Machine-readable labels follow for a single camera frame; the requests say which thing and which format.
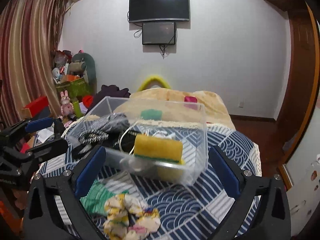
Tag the large wall television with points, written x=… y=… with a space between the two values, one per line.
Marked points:
x=158 y=10

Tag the green storage crate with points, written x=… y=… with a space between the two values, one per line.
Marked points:
x=78 y=87

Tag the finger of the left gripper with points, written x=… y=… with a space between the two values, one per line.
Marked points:
x=48 y=150
x=24 y=127

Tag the yellow foam ball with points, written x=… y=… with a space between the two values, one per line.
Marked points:
x=170 y=172

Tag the red striped curtain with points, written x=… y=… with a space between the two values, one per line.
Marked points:
x=30 y=34

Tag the green knitted cloth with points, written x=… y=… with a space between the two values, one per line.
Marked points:
x=101 y=201

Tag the brown wooden door frame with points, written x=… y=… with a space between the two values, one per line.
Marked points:
x=303 y=81

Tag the black patterned cloth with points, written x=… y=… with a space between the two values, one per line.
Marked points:
x=113 y=131

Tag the grey green plush toy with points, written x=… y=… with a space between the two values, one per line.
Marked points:
x=83 y=65

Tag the white cabinet with stickers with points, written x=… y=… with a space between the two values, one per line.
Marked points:
x=303 y=168

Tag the floral yellow white scrunchie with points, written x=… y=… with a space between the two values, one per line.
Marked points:
x=128 y=217

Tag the blue white patterned bedcover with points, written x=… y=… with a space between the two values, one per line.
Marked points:
x=187 y=212

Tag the yellow green sponge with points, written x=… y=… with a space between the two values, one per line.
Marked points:
x=162 y=149

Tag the dark purple clothes pile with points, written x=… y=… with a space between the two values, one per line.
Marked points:
x=112 y=91

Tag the yellow curved cushion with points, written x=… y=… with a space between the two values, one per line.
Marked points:
x=153 y=80

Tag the pink rabbit plush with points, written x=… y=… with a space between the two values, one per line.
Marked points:
x=67 y=109

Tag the red box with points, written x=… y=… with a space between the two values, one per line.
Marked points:
x=36 y=107

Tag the beige fleece blanket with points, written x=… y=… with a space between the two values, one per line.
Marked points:
x=176 y=108

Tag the clear plastic storage box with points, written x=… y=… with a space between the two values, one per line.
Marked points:
x=143 y=166

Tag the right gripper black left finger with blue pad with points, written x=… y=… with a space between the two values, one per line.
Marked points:
x=42 y=219

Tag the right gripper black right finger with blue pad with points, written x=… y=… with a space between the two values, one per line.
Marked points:
x=272 y=217

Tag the small wall monitor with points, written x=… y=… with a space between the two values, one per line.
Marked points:
x=159 y=33

